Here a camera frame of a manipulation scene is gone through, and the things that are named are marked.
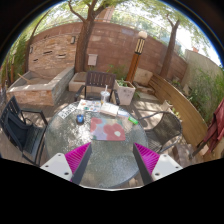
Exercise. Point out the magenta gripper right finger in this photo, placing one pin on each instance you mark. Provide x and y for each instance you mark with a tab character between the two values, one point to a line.
146	160

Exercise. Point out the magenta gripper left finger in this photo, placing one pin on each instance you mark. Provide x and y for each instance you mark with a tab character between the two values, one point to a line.
77	160

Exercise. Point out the floral mouse pad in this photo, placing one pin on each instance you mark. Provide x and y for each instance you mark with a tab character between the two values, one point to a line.
106	130

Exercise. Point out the blue computer mouse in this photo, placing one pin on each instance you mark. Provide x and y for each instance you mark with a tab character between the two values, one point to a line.
80	118

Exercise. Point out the black mesh chair right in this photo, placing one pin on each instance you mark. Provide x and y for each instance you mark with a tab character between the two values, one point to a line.
165	134

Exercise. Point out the green marker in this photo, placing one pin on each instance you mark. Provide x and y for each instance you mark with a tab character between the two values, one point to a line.
133	120

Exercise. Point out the round glass patio table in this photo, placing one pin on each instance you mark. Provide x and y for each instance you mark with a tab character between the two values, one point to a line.
111	163

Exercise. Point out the black-white patterned paper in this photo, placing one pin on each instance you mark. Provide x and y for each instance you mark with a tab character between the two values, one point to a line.
67	111

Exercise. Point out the colourful sticker sheet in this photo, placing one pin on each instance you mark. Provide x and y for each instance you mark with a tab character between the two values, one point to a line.
87	105

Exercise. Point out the black metal chair left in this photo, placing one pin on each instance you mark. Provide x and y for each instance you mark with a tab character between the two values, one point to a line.
28	138

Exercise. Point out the curved wooden bench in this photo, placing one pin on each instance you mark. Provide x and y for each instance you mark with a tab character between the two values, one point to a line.
194	126

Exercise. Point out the white open book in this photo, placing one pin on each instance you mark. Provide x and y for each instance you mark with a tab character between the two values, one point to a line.
110	109

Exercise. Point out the plastic cup with straw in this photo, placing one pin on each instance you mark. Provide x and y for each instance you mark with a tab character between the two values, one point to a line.
105	95

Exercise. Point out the white square planter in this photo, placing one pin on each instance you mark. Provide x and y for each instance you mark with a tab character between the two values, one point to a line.
125	91

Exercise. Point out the red folded umbrella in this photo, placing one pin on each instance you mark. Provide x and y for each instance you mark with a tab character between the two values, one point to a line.
215	131

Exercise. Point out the stone raised planter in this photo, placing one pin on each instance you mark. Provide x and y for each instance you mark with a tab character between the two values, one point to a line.
41	87

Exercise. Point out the right tree trunk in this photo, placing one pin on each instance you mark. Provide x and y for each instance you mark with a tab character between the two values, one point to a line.
170	48

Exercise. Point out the tree trunk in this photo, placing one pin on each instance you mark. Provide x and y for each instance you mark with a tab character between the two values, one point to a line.
86	29
170	48

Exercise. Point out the left tree trunk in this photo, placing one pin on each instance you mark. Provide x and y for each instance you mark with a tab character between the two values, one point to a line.
86	29

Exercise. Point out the white wall box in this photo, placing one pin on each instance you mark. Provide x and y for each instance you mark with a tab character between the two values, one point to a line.
92	59

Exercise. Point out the wooden lamp post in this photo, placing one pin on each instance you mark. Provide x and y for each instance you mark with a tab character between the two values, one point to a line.
142	35

